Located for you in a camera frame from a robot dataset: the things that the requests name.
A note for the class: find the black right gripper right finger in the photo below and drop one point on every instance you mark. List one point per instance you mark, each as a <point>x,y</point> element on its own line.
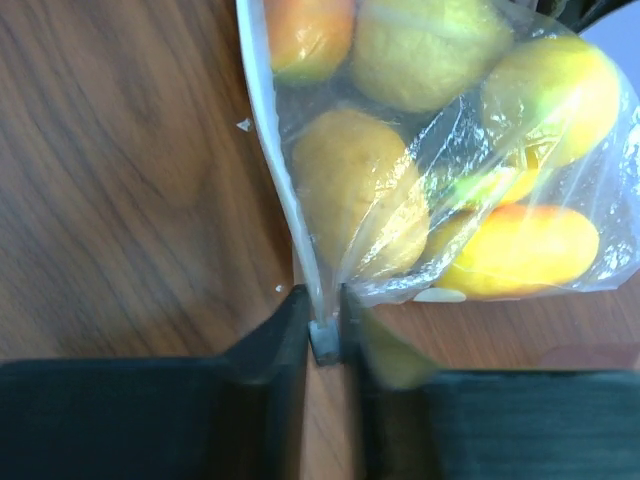
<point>412,419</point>

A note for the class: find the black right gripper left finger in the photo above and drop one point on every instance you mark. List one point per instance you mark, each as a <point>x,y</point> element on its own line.
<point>235,415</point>

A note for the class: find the clear zip top bag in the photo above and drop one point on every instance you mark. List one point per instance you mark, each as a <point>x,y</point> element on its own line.
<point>448,144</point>

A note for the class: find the red fake mango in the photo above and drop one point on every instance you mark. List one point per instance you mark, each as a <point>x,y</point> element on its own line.
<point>308,39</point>

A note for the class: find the yellow fake lemon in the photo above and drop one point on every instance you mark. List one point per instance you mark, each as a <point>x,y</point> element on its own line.
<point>417,56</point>
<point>550,102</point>

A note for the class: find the yellow fake banana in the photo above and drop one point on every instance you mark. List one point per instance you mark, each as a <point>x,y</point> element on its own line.
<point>498,247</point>

